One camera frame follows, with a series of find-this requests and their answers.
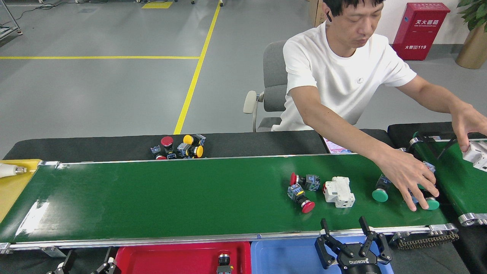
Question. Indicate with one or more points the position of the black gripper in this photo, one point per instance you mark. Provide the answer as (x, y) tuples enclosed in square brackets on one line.
[(359, 266)]

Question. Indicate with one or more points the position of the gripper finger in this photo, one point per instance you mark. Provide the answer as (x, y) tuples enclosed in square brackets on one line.
[(66, 262), (110, 264)]

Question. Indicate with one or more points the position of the yellow mushroom push button switch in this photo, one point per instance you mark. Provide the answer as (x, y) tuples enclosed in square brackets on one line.
[(198, 151), (187, 139)]

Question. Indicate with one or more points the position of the person's left forearm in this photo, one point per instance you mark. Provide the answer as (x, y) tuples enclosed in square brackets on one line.
[(433, 97)]

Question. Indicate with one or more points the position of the person's right forearm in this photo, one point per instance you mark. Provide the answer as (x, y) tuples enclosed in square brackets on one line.
[(342, 137)]

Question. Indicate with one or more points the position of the red plastic tray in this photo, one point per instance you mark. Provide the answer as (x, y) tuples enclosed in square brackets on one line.
[(171, 262)]

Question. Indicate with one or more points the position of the blue plastic tray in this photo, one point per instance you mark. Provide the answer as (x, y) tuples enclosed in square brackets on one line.
[(285, 258)]

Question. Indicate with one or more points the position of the long green conveyor belt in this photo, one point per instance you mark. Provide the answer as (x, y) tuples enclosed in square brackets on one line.
[(171, 198)]

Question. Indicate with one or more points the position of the short green conveyor belt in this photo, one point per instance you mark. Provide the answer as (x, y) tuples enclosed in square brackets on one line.
[(456, 182)]

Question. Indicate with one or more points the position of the person's right hand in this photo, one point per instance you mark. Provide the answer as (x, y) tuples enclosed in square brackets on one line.
[(407, 175)]

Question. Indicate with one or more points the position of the person's left hand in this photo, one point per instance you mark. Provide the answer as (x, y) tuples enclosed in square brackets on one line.
[(466, 121)]

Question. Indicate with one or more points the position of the yellow plastic bin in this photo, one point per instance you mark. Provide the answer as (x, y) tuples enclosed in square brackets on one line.
[(13, 190)]

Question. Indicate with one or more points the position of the smartphone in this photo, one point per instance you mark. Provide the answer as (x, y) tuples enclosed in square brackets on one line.
[(336, 147)]

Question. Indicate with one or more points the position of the white light bulb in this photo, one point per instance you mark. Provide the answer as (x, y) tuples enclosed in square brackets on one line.
[(7, 170)]

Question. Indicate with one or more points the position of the person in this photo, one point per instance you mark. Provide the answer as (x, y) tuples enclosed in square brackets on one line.
[(342, 76)]

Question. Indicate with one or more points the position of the grey office chair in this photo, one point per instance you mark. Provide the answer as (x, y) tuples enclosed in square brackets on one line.
[(274, 76)]

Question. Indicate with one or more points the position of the red fire extinguisher box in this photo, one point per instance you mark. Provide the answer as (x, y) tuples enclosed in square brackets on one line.
[(420, 32)]

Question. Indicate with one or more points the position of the potted plant brass planter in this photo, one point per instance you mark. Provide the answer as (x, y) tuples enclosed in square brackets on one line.
[(473, 49)]

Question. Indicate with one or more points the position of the metal rack cart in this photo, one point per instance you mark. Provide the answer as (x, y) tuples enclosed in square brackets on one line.
[(11, 31)]

